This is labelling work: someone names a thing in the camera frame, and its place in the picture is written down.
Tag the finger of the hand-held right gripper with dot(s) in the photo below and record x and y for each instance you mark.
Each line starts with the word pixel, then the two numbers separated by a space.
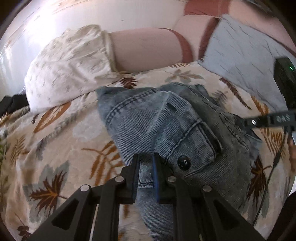
pixel 254 122

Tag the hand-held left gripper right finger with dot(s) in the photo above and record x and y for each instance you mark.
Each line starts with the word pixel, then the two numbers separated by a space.
pixel 156 178

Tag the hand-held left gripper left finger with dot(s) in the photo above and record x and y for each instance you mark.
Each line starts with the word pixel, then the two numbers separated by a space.
pixel 136 178

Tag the blue denim pants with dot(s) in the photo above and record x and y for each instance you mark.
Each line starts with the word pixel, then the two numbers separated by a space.
pixel 161 120

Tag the person's right forearm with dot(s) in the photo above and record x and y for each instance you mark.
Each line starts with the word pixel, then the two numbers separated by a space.
pixel 293 155

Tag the light blue pillow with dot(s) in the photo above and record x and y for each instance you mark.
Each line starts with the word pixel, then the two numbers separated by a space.
pixel 242 53

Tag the pink upholstered sofa back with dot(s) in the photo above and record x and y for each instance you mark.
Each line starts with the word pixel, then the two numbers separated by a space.
pixel 254 14

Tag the leaf-printed blanket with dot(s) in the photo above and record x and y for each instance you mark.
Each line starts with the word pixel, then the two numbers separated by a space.
pixel 69 143

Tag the pink bolster cushion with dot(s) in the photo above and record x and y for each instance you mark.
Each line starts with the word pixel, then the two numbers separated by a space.
pixel 148 48

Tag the white patterned pillow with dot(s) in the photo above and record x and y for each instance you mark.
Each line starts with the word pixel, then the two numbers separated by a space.
pixel 69 67

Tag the green patterned cloth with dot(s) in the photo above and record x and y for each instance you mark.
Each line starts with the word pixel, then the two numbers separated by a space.
pixel 1 150

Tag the dark cloth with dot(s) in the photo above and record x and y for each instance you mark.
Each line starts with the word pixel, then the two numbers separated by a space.
pixel 11 103

